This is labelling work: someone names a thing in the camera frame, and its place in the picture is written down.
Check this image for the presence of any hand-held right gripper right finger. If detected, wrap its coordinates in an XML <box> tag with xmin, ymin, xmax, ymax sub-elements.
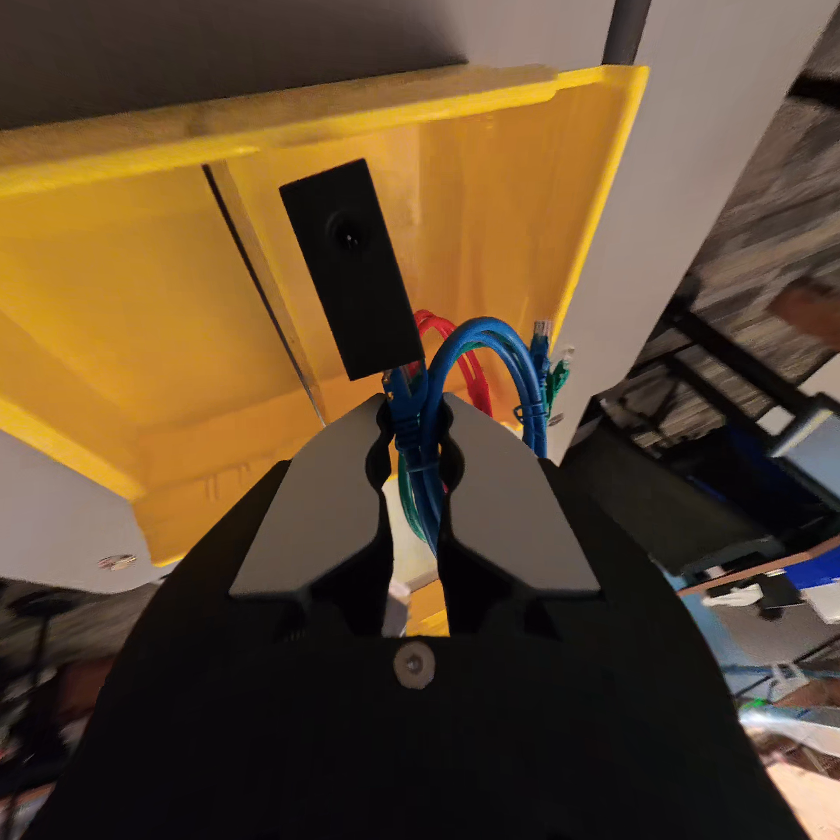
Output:
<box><xmin>436</xmin><ymin>392</ymin><xmax>602</xmax><ymax>637</ymax></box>

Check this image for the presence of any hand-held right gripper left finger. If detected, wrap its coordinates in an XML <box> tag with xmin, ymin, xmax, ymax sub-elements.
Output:
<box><xmin>228</xmin><ymin>392</ymin><xmax>395</xmax><ymax>637</ymax></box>

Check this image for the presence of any blue ethernet cable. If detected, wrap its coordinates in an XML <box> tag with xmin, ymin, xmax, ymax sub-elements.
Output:
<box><xmin>382</xmin><ymin>316</ymin><xmax>552</xmax><ymax>559</ymax></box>

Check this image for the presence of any green ethernet cable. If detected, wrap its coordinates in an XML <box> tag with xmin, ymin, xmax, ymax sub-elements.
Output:
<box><xmin>395</xmin><ymin>344</ymin><xmax>577</xmax><ymax>546</ymax></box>

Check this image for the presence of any red ethernet cable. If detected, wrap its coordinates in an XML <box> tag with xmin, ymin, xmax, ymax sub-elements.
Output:
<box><xmin>412</xmin><ymin>308</ymin><xmax>493</xmax><ymax>421</ymax></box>

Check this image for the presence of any black ethernet switch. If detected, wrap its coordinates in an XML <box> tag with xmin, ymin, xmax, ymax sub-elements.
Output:
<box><xmin>279</xmin><ymin>157</ymin><xmax>425</xmax><ymax>382</ymax></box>

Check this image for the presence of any yellow plastic bin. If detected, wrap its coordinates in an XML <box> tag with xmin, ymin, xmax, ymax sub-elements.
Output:
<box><xmin>0</xmin><ymin>64</ymin><xmax>651</xmax><ymax>634</ymax></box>

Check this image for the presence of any black bin divider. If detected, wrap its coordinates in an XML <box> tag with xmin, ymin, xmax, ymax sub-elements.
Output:
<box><xmin>201</xmin><ymin>161</ymin><xmax>328</xmax><ymax>429</ymax></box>

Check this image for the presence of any grey pole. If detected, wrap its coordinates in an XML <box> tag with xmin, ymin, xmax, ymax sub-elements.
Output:
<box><xmin>600</xmin><ymin>0</ymin><xmax>651</xmax><ymax>67</ymax></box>

